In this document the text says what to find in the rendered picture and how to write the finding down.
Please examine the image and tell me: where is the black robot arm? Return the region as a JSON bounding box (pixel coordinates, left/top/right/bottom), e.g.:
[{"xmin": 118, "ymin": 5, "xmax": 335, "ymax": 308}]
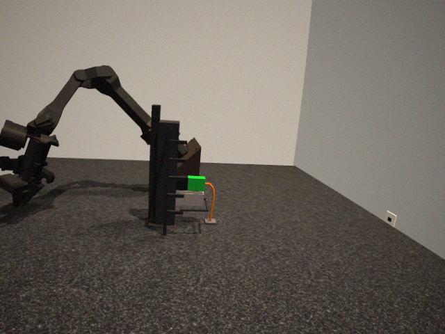
[{"xmin": 0, "ymin": 65, "xmax": 152, "ymax": 174}]

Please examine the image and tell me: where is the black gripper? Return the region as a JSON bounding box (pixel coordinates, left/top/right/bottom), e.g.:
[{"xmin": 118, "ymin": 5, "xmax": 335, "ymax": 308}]
[{"xmin": 0, "ymin": 153, "xmax": 55, "ymax": 208}]

